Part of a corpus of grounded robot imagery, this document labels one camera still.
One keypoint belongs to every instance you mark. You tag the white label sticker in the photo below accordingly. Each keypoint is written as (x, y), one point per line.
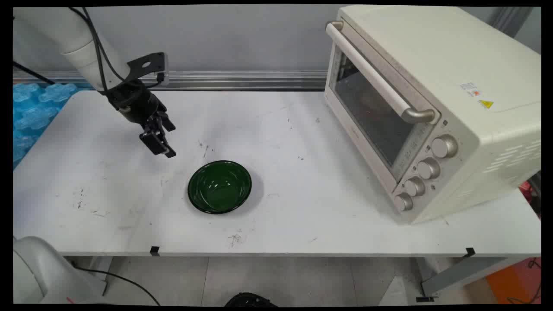
(470, 88)

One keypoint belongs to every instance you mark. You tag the dark green bowl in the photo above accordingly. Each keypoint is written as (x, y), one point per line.
(219, 187)

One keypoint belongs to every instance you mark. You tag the grey-white robot base housing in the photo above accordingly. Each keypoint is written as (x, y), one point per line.
(39, 272)

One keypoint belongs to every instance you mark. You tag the orange floor object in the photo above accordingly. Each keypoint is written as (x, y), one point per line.
(514, 283)

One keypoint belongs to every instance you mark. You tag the black tape marker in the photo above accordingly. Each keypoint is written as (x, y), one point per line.
(470, 252)
(154, 250)

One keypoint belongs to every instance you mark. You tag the largest silver oven knob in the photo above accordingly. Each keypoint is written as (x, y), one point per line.
(444, 146)

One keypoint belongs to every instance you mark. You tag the black round floor object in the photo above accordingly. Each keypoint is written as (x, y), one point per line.
(249, 299)

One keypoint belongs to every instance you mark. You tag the yellow warning sticker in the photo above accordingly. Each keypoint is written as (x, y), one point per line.
(486, 104)

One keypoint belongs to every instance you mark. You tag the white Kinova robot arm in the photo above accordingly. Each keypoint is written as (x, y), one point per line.
(65, 30)

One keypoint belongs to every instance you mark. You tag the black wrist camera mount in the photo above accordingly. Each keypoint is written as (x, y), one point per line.
(157, 62)

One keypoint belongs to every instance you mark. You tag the cream toaster oven body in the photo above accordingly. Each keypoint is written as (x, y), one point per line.
(475, 65)

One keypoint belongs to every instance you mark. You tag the blue bubble wrap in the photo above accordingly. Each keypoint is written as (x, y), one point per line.
(32, 116)

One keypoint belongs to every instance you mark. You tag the white table leg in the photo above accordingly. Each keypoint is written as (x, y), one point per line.
(93, 268)

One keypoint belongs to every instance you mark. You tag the grey vertical post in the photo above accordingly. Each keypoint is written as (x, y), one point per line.
(512, 19)

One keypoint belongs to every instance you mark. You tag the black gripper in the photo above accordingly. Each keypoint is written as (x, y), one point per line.
(136, 103)

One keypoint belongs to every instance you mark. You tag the aluminium profile rail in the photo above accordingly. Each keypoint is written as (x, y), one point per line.
(237, 80)

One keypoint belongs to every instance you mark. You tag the small red object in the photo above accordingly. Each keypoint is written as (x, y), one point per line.
(526, 192)

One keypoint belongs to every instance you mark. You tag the grey metal table leg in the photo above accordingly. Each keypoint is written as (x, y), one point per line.
(458, 273)

